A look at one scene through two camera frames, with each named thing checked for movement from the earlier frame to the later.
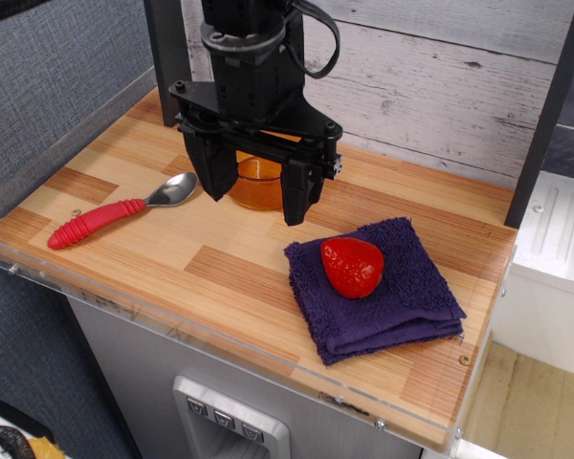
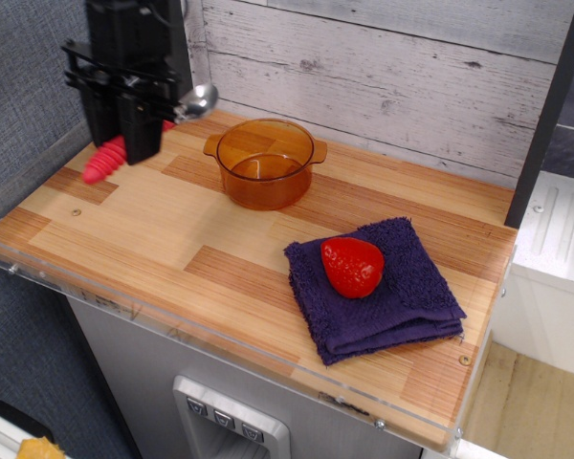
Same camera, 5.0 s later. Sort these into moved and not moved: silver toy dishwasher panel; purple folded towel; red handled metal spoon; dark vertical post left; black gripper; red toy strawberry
Moved: red handled metal spoon; black gripper
Not moved: red toy strawberry; dark vertical post left; silver toy dishwasher panel; purple folded towel
